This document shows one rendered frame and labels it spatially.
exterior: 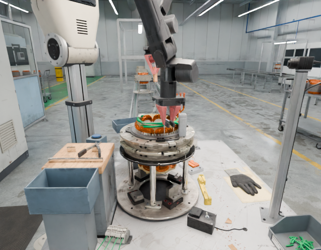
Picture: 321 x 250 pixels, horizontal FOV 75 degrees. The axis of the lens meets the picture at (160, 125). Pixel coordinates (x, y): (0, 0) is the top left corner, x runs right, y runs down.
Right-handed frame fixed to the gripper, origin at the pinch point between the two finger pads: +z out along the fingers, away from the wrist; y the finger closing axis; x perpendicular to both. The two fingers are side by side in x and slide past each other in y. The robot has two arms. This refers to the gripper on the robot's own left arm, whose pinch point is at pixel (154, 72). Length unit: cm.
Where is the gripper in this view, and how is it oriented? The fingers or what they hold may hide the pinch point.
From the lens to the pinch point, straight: 87.4
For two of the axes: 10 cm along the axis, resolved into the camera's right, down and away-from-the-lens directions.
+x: -9.8, 0.3, 1.9
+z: 0.3, 10.0, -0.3
